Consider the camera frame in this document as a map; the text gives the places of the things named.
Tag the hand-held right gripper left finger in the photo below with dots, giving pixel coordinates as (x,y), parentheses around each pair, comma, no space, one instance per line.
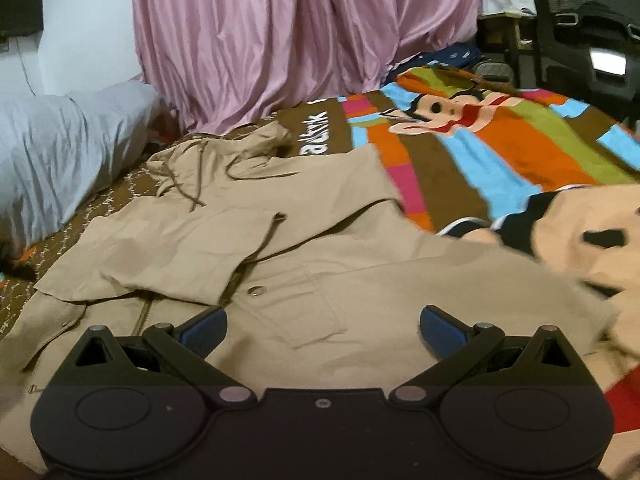
(204,332)

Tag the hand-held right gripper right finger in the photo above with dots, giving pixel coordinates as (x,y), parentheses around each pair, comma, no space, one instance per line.
(441,332)

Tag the beige hooded jacket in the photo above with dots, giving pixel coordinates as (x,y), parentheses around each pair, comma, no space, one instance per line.
(350,260)

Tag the colourful striped printed blanket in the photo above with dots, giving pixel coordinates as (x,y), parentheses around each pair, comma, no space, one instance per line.
(500,150)

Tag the light grey pillow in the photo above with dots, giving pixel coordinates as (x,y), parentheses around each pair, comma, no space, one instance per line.
(55,155)

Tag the grey shoe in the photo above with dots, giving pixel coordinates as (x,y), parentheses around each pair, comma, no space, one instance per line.
(492,71)

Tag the navy patterned bag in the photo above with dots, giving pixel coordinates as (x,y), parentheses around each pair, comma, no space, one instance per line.
(445,55)

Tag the pink curtain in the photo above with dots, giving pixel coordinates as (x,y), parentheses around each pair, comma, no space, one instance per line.
(280,40)

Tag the black office chair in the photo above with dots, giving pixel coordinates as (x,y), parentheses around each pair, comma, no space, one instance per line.
(575,25)

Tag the black wall monitor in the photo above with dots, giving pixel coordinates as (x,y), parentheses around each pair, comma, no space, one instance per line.
(20,7)

